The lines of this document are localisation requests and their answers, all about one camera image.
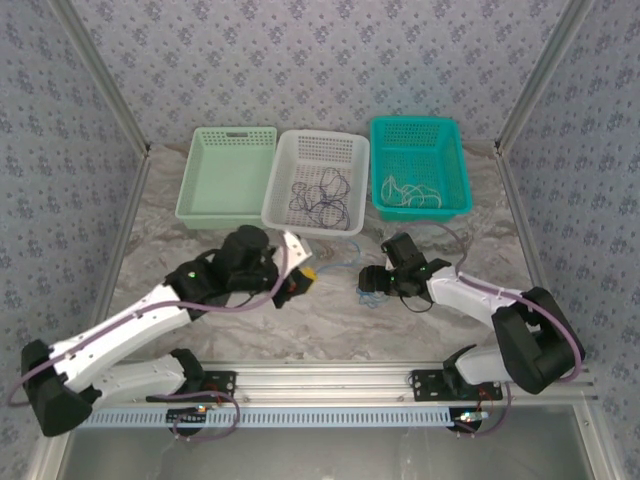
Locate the light blue cable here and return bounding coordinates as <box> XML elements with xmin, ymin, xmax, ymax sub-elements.
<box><xmin>315</xmin><ymin>238</ymin><xmax>364</xmax><ymax>275</ymax></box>

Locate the white cable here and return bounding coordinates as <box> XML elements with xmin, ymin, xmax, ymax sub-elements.
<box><xmin>380</xmin><ymin>174</ymin><xmax>444</xmax><ymax>210</ymax></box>

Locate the mint green plastic basket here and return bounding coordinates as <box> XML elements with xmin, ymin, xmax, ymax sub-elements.
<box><xmin>174</xmin><ymin>125</ymin><xmax>279</xmax><ymax>231</ymax></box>

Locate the teal plastic basket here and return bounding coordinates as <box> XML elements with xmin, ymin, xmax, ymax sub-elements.
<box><xmin>368</xmin><ymin>115</ymin><xmax>474</xmax><ymax>224</ymax></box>

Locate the white plastic basket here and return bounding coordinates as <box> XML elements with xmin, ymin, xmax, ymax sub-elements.
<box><xmin>260</xmin><ymin>128</ymin><xmax>372</xmax><ymax>239</ymax></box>

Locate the grey metal panel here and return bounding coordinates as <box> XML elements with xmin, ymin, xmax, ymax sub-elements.
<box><xmin>27</xmin><ymin>402</ymin><xmax>624</xmax><ymax>480</ymax></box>

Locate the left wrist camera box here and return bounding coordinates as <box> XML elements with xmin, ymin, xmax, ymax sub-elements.
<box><xmin>281</xmin><ymin>229</ymin><xmax>314</xmax><ymax>274</ymax></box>

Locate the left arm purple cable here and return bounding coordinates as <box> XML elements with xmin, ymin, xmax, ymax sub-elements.
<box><xmin>8</xmin><ymin>244</ymin><xmax>292</xmax><ymax>444</ymax></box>

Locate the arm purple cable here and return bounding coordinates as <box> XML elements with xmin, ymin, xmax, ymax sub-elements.
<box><xmin>8</xmin><ymin>244</ymin><xmax>292</xmax><ymax>444</ymax></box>
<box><xmin>412</xmin><ymin>219</ymin><xmax>586</xmax><ymax>439</ymax></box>

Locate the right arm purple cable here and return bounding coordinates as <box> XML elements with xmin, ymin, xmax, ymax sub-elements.
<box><xmin>412</xmin><ymin>219</ymin><xmax>586</xmax><ymax>439</ymax></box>

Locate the wide aluminium mounting rail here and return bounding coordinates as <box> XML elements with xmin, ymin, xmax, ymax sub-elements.
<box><xmin>53</xmin><ymin>362</ymin><xmax>600</xmax><ymax>405</ymax></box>

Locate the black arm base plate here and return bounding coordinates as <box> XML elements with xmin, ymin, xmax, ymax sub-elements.
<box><xmin>410</xmin><ymin>368</ymin><xmax>504</xmax><ymax>404</ymax></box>
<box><xmin>145</xmin><ymin>368</ymin><xmax>238</xmax><ymax>404</ymax></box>

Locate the aluminium side rail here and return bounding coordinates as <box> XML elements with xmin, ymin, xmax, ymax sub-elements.
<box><xmin>89</xmin><ymin>147</ymin><xmax>154</xmax><ymax>334</ymax></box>
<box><xmin>494</xmin><ymin>142</ymin><xmax>549</xmax><ymax>294</ymax></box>

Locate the pale blue slotted cable duct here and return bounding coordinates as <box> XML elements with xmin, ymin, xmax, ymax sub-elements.
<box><xmin>92</xmin><ymin>405</ymin><xmax>454</xmax><ymax>430</ymax></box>

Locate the black controller board mount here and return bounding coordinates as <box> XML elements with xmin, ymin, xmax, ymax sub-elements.
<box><xmin>166</xmin><ymin>407</ymin><xmax>210</xmax><ymax>435</ymax></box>
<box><xmin>451</xmin><ymin>407</ymin><xmax>490</xmax><ymax>435</ymax></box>

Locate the aluminium frame post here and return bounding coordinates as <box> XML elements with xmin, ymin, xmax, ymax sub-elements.
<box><xmin>493</xmin><ymin>0</ymin><xmax>597</xmax><ymax>154</ymax></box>
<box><xmin>49</xmin><ymin>0</ymin><xmax>153</xmax><ymax>157</ymax></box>

